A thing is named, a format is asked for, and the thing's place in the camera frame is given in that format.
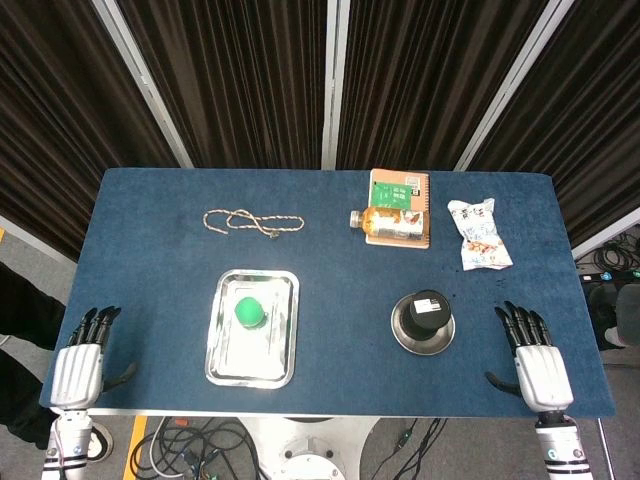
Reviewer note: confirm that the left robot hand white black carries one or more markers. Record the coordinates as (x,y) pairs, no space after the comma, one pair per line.
(75,375)

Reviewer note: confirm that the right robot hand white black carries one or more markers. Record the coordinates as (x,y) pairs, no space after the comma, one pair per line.
(542,380)

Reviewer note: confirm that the black cylindrical jar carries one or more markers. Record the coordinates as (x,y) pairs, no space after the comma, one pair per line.
(426,312)

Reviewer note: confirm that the green ball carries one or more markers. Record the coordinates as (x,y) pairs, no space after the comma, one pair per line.
(248,311)

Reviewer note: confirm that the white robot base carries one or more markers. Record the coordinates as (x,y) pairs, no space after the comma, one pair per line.
(310,450)

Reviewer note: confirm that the white black sneaker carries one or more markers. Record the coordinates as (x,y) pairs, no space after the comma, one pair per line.
(102,445)

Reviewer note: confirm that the bystander in black clothes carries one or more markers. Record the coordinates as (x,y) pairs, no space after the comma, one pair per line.
(25,310)

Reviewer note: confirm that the black power strip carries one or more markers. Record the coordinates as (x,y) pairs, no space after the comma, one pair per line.
(607,276)

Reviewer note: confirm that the round steel plate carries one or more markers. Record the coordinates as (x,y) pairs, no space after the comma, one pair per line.
(422,345)

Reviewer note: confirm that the white snack packet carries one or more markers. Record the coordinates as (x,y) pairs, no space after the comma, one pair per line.
(480,235)

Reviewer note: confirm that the rectangular steel tray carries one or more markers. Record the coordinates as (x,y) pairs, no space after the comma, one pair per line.
(250,357)

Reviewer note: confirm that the tea bottle with label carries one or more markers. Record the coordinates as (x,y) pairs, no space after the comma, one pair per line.
(395,224)

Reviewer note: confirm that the blue table cloth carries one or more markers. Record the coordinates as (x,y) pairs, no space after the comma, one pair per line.
(340,280)

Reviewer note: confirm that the brown spiral notebook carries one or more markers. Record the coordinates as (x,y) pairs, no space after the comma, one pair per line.
(400,187)

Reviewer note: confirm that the dark pleated curtain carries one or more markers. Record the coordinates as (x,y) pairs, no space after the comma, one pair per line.
(430,80)
(235,80)
(590,125)
(60,125)

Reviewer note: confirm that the white partition frame post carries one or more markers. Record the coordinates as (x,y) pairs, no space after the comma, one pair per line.
(145,82)
(515,82)
(334,80)

